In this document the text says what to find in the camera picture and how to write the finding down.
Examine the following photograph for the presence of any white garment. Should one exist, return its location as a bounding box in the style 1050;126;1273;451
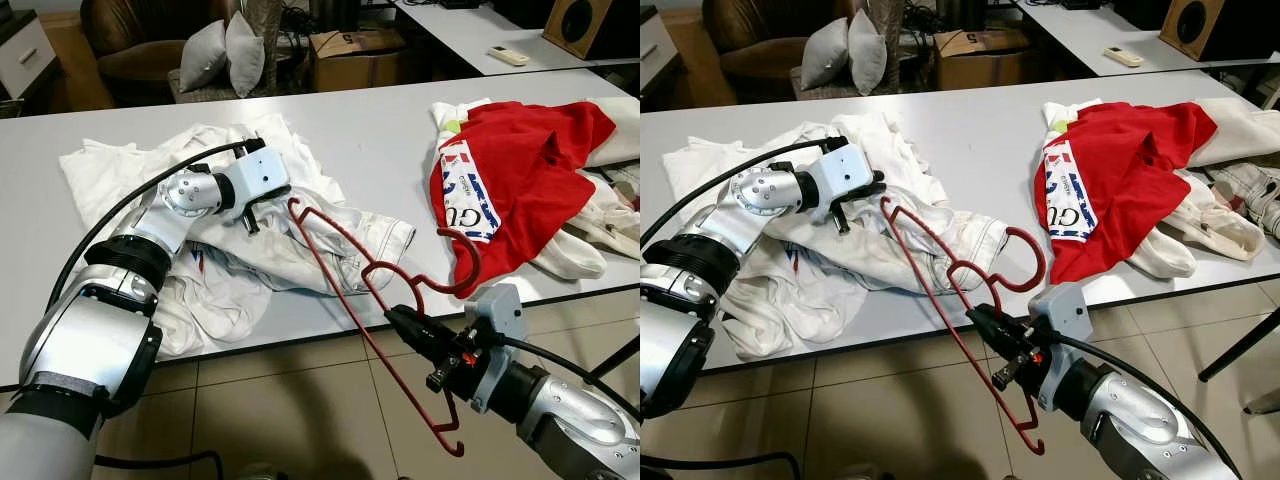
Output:
661;109;1010;362
59;111;417;360

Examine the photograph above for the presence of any red plastic clothes hanger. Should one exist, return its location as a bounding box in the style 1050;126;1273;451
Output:
287;196;484;459
879;196;1048;457

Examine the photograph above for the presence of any grey pillow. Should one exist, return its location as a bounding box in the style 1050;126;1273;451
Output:
847;7;890;97
799;17;852;92
179;19;230;94
224;9;267;99

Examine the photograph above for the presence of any cardboard box with black print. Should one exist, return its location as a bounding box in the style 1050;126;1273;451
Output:
931;27;1032;92
307;29;407;94

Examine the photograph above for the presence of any black table leg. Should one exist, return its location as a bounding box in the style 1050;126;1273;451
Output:
1197;304;1280;384
582;334;641;384

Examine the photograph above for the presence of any brown armchair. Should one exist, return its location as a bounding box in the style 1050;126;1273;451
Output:
79;0;247;107
699;0;867;102

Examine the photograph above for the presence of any red T-shirt with logo print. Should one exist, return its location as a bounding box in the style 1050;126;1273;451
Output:
429;99;619;300
1034;99;1220;287

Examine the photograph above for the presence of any plaid patterned garment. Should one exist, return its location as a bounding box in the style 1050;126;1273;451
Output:
1204;159;1280;242
597;159;641;214

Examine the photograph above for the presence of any white desk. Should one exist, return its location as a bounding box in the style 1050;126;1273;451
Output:
394;0;641;78
1014;0;1280;78

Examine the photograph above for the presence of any black and wood speaker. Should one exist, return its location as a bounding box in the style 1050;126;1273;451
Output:
542;0;641;62
1159;0;1280;64

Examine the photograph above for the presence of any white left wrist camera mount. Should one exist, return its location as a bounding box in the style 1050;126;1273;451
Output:
221;147;294;217
807;142;877;214

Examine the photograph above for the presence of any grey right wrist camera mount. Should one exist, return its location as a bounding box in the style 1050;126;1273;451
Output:
461;282;529;414
1029;282;1094;412

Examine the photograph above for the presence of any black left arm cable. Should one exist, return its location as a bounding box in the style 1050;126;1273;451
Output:
640;136;852;247
44;137;267;312

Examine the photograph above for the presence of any black floor cable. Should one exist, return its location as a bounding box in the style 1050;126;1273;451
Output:
94;449;227;477
640;449;802;477

